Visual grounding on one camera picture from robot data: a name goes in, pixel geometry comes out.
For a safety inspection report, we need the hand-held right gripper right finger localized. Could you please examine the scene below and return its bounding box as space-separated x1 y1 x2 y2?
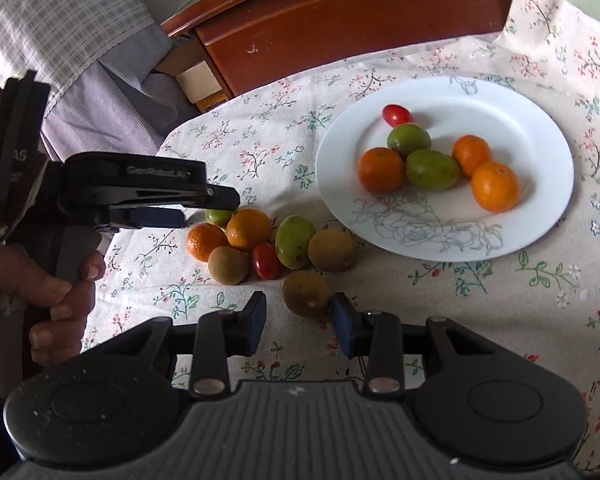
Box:
331 291 486 396

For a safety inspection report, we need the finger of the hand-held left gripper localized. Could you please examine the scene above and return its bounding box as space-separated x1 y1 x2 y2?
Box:
60 152 241 211
97 207 186 235

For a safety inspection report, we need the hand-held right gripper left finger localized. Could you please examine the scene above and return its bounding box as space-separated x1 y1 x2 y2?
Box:
125 290 268 398

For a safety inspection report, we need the brown kiwi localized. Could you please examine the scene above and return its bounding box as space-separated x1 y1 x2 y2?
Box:
282 270 333 318
207 246 251 286
307 228 357 273

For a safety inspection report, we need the orange mandarin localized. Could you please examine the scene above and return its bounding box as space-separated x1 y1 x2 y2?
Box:
452 135 492 178
470 161 520 212
357 147 406 194
226 207 272 252
186 223 229 262

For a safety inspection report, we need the red cherry tomato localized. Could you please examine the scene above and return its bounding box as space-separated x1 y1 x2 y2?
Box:
382 104 414 128
251 242 282 281

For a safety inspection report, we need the white plate with rose print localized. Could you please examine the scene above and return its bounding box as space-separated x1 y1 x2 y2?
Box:
315 76 578 262

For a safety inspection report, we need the person's left hand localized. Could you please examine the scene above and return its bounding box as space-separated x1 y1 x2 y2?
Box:
0 245 106 378

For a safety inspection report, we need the white checked cloth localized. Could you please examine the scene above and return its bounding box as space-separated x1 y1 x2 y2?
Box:
0 0 156 106

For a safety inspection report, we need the brown cardboard box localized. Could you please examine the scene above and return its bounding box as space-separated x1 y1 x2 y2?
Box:
157 35 231 113

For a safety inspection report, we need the floral tablecloth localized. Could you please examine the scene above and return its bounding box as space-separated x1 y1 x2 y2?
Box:
80 0 600 473

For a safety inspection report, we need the brown wooden cabinet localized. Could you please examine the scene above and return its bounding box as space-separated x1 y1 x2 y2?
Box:
160 0 523 98

